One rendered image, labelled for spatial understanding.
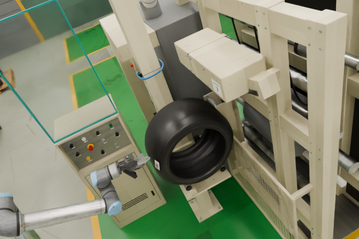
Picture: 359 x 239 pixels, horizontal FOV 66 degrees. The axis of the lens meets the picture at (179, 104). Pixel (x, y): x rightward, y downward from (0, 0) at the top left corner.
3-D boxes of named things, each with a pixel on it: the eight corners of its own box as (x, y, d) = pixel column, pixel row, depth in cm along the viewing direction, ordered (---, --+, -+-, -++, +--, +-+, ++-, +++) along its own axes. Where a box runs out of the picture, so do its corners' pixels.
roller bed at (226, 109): (210, 122, 242) (202, 96, 225) (225, 115, 244) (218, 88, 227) (222, 135, 226) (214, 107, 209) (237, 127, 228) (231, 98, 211)
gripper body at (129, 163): (135, 159, 171) (116, 167, 169) (139, 169, 176) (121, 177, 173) (132, 152, 178) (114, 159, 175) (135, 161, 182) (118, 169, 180)
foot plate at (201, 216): (188, 202, 292) (187, 201, 290) (210, 190, 296) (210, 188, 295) (199, 223, 270) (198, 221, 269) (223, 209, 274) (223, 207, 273)
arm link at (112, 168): (114, 182, 172) (111, 172, 180) (122, 178, 173) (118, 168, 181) (109, 172, 167) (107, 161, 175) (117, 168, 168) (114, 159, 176)
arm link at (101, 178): (93, 180, 178) (87, 170, 172) (111, 172, 180) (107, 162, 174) (95, 191, 170) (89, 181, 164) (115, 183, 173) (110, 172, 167)
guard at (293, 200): (230, 173, 268) (215, 119, 228) (232, 172, 269) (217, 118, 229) (297, 257, 196) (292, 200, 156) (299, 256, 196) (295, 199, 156)
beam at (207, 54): (179, 62, 186) (172, 42, 178) (212, 47, 190) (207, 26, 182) (225, 104, 137) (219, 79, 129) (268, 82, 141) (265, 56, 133)
